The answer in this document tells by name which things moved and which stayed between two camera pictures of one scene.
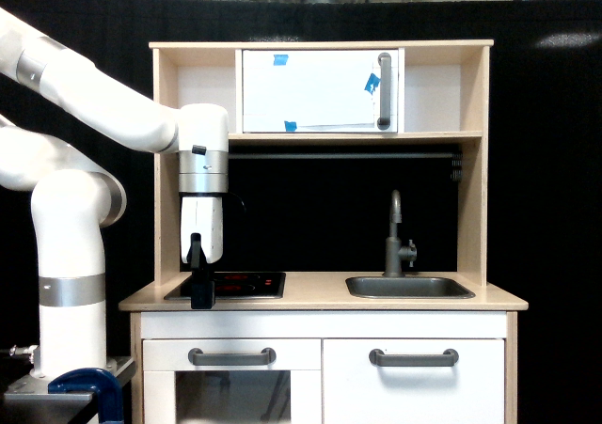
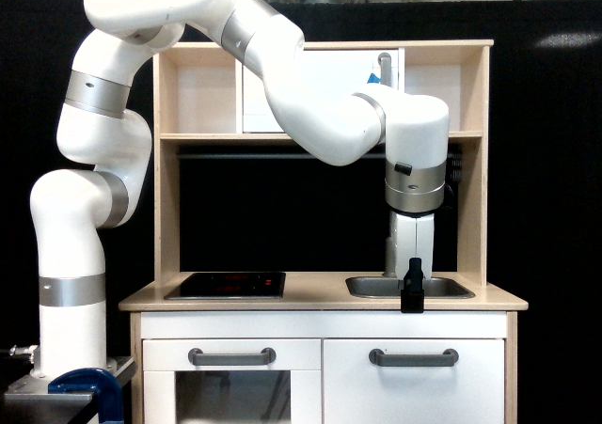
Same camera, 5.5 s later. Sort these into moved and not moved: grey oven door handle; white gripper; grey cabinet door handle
Moved: white gripper
Not moved: grey oven door handle; grey cabinet door handle
